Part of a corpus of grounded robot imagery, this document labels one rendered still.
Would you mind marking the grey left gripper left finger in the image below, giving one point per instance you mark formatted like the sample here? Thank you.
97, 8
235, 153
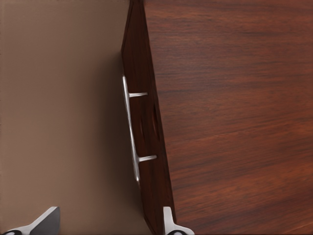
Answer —
44, 222

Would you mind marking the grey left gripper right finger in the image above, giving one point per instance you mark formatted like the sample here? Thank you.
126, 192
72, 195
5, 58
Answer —
169, 221

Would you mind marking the dark wooden drawer cabinet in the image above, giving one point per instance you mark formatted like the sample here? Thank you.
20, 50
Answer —
232, 117

